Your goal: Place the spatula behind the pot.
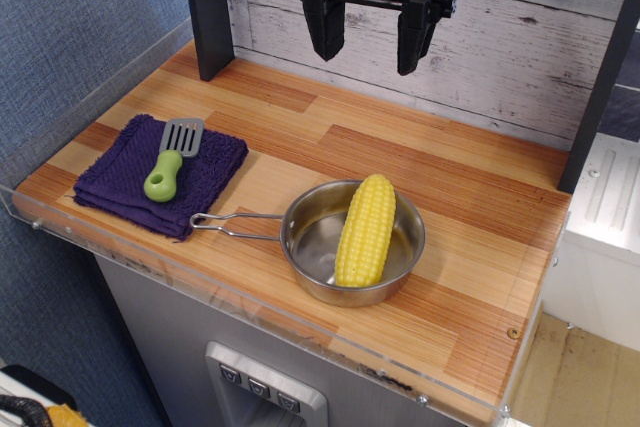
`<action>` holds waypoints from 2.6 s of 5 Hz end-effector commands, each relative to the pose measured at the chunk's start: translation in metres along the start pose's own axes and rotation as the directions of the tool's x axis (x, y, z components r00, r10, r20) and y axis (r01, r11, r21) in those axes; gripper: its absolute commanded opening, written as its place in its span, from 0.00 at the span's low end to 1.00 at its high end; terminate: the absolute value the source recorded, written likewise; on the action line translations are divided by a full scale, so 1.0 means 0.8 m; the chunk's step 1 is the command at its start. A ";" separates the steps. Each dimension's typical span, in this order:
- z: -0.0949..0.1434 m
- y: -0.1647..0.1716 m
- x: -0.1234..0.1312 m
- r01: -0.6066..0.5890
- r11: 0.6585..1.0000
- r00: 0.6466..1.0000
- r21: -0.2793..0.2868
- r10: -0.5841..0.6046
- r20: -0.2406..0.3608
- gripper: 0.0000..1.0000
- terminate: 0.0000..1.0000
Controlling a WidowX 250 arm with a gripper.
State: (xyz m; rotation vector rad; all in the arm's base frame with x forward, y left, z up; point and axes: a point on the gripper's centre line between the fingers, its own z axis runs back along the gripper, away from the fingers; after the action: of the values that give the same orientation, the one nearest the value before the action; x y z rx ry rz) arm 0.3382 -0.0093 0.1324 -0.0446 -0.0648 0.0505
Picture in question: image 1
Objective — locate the dark left upright post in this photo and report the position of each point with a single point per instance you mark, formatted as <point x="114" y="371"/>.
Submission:
<point x="212" y="36"/>

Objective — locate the grey toy fridge cabinet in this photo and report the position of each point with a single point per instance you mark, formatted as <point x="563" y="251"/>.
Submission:
<point x="171" y="331"/>

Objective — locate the grey spatula with green handle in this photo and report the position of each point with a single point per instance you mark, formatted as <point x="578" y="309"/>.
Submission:
<point x="181" y="139"/>

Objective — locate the dark right upright post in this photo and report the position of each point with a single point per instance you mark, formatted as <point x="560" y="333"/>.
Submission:
<point x="609" y="70"/>

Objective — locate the dark upright post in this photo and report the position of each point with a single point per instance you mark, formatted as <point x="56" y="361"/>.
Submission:
<point x="212" y="36"/>
<point x="609" y="70"/>

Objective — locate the stainless steel pot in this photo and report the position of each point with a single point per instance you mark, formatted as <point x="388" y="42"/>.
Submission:
<point x="309" y="237"/>

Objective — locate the clear acrylic edge guard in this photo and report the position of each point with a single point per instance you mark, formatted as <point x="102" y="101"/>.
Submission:
<point x="466" y="138"/>

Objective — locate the purple folded cloth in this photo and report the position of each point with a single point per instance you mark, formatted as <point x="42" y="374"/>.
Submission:
<point x="114" y="183"/>

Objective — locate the yellow object bottom corner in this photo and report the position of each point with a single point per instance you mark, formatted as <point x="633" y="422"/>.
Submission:
<point x="65" y="416"/>

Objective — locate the yellow toy corn cob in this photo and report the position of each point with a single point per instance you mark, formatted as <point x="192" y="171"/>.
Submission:
<point x="366" y="235"/>

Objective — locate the silver dispenser button panel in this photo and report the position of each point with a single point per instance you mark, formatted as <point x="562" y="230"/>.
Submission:
<point x="251" y="393"/>

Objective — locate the white ribbed side surface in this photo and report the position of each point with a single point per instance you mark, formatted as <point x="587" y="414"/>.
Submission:
<point x="605" y="203"/>

